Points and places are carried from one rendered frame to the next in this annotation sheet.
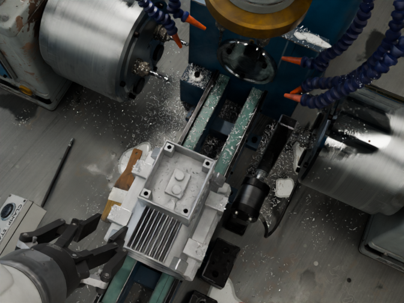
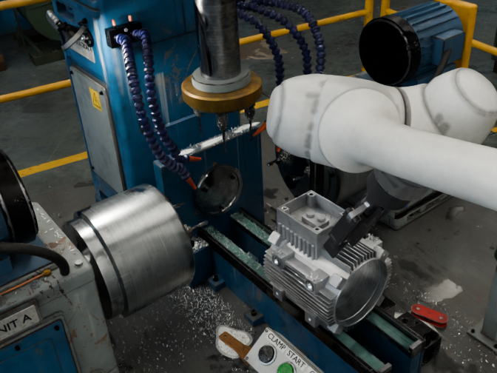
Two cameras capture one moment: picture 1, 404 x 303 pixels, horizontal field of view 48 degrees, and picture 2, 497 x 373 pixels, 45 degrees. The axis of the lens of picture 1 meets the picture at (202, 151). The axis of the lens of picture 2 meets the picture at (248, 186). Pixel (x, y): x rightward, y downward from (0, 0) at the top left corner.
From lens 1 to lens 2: 0.95 m
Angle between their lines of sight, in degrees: 46
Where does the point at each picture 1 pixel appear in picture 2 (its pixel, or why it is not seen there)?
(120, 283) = (365, 353)
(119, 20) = (149, 199)
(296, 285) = (409, 273)
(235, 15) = (239, 93)
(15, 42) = (94, 289)
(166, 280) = (376, 320)
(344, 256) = (396, 239)
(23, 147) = not seen: outside the picture
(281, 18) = (256, 81)
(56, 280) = not seen: hidden behind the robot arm
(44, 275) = not seen: hidden behind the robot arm
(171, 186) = (316, 222)
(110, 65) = (177, 231)
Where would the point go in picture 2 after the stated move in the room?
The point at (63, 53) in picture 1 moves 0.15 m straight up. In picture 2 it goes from (134, 261) to (122, 199)
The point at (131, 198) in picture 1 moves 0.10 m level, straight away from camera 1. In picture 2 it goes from (305, 269) to (254, 268)
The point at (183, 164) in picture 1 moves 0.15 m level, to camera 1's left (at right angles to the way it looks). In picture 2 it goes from (299, 215) to (260, 255)
